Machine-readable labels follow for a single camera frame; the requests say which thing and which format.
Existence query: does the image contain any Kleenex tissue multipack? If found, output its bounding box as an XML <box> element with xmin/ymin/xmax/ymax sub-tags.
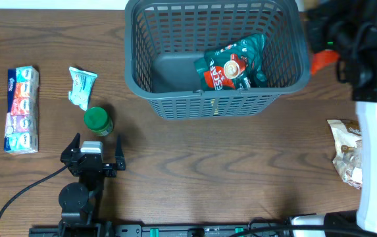
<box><xmin>4</xmin><ymin>66</ymin><xmax>39</xmax><ymax>154</ymax></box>

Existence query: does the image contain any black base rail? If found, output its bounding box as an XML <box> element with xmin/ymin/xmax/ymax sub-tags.
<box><xmin>28</xmin><ymin>223</ymin><xmax>359</xmax><ymax>237</ymax></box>

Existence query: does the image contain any grey plastic basket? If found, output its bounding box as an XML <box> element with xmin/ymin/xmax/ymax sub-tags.
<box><xmin>125</xmin><ymin>0</ymin><xmax>311</xmax><ymax>120</ymax></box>

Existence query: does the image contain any orange snack packet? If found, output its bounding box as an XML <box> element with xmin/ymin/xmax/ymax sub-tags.
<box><xmin>311</xmin><ymin>50</ymin><xmax>340</xmax><ymax>76</ymax></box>

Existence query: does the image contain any teal white wipes packet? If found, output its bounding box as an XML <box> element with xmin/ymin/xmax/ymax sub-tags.
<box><xmin>68</xmin><ymin>66</ymin><xmax>98</xmax><ymax>111</ymax></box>

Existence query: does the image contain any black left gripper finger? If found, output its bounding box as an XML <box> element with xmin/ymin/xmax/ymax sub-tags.
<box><xmin>114</xmin><ymin>135</ymin><xmax>124</xmax><ymax>165</ymax></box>
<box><xmin>63</xmin><ymin>133</ymin><xmax>80</xmax><ymax>155</ymax></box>

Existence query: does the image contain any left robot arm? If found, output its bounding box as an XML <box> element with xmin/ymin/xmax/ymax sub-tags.
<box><xmin>58</xmin><ymin>134</ymin><xmax>126</xmax><ymax>237</ymax></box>

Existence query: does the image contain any beige brown snack bag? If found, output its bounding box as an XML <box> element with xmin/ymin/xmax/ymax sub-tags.
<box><xmin>327</xmin><ymin>119</ymin><xmax>363</xmax><ymax>190</ymax></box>

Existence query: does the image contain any green Nescafe coffee bag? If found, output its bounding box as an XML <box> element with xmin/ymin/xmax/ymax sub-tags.
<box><xmin>194</xmin><ymin>34</ymin><xmax>267</xmax><ymax>91</ymax></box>

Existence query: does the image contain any green lidded jar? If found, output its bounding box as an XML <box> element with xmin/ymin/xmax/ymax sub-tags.
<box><xmin>84</xmin><ymin>107</ymin><xmax>114</xmax><ymax>136</ymax></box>

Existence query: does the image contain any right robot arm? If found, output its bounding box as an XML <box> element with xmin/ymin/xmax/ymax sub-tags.
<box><xmin>306</xmin><ymin>0</ymin><xmax>377</xmax><ymax>234</ymax></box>

